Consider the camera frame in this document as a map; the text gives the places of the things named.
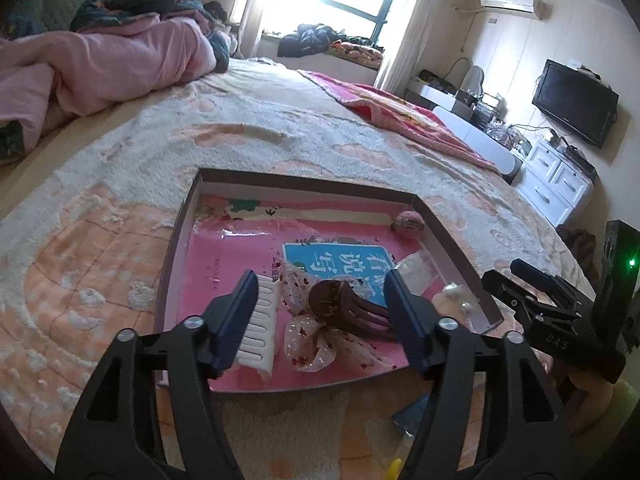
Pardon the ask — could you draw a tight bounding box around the white comb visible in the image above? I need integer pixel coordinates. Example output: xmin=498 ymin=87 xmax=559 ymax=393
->
xmin=234 ymin=275 xmax=277 ymax=380

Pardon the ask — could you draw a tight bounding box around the black set-top box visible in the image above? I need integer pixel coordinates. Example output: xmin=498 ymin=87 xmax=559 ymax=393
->
xmin=550 ymin=130 xmax=598 ymax=176

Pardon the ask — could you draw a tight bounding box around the dark jacket pile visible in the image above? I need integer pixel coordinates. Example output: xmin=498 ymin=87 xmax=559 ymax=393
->
xmin=277 ymin=22 xmax=346 ymax=58

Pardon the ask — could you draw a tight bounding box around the person's right hand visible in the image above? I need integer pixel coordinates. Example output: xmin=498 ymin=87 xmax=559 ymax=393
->
xmin=567 ymin=367 xmax=618 ymax=436

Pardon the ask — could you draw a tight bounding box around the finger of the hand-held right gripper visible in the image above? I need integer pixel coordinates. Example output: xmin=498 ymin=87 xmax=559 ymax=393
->
xmin=510 ymin=259 xmax=593 ymax=311
xmin=482 ymin=270 xmax=576 ymax=328

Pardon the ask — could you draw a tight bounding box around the shallow grey cardboard box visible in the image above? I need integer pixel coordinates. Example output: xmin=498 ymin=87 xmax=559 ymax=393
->
xmin=154 ymin=167 xmax=503 ymax=401

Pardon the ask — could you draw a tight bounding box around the pink printed blanket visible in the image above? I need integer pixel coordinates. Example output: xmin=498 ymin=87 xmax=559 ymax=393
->
xmin=298 ymin=69 xmax=503 ymax=173

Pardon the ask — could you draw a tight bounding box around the white drawer cabinet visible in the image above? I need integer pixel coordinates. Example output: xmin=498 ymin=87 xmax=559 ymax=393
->
xmin=512 ymin=137 xmax=596 ymax=228

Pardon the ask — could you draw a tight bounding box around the white air conditioner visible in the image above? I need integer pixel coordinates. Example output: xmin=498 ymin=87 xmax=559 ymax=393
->
xmin=480 ymin=0 xmax=546 ymax=21

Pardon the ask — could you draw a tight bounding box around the clear plastic bag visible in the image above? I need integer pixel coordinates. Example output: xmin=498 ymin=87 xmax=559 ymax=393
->
xmin=395 ymin=251 xmax=443 ymax=293

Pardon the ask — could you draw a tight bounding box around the white vanity desk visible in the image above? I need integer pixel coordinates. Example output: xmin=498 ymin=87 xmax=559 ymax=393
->
xmin=405 ymin=82 xmax=526 ymax=181

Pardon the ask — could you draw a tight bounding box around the black flat television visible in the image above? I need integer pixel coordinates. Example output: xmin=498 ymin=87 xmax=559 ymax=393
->
xmin=531 ymin=59 xmax=620 ymax=150

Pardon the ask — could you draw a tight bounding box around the floral quilt with pink lining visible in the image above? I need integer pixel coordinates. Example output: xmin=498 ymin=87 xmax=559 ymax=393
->
xmin=0 ymin=0 xmax=231 ymax=166

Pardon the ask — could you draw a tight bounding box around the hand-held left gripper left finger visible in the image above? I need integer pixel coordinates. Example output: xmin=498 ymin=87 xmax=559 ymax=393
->
xmin=54 ymin=269 xmax=261 ymax=480

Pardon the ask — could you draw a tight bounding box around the dark brown bag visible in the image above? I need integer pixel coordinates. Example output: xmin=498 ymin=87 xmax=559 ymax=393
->
xmin=555 ymin=224 xmax=598 ymax=281

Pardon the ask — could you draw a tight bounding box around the grey padded headboard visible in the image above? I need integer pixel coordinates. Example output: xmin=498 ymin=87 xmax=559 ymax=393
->
xmin=0 ymin=0 xmax=108 ymax=36

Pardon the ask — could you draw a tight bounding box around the white sheer curtain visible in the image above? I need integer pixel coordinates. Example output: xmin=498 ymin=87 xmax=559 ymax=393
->
xmin=235 ymin=0 xmax=281 ymax=58
xmin=375 ymin=0 xmax=451 ymax=91

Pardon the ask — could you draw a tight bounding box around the floral window seat cushion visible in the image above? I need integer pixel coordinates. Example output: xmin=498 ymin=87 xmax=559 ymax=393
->
xmin=330 ymin=37 xmax=386 ymax=66

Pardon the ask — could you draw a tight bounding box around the pink picture book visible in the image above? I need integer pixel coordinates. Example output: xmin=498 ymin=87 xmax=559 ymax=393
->
xmin=177 ymin=195 xmax=451 ymax=391

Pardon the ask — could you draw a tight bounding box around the brown hair claw clip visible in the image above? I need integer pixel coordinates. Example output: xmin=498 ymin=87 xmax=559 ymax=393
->
xmin=306 ymin=280 xmax=408 ymax=343

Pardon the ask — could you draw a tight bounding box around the pink pom-pom hair tie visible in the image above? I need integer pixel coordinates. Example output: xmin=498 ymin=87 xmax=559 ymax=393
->
xmin=390 ymin=211 xmax=426 ymax=236

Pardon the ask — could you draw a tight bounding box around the blue hair accessory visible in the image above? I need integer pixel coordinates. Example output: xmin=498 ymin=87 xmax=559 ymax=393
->
xmin=391 ymin=392 xmax=432 ymax=438

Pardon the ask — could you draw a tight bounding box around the sheer dotted hair bow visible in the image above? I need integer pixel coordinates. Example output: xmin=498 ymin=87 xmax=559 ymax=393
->
xmin=277 ymin=257 xmax=396 ymax=373

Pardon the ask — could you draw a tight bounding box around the blue booklet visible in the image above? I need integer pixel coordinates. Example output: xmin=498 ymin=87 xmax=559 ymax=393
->
xmin=281 ymin=241 xmax=401 ymax=311

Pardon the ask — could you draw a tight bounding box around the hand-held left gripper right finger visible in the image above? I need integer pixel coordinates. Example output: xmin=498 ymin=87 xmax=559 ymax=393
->
xmin=382 ymin=269 xmax=583 ymax=480

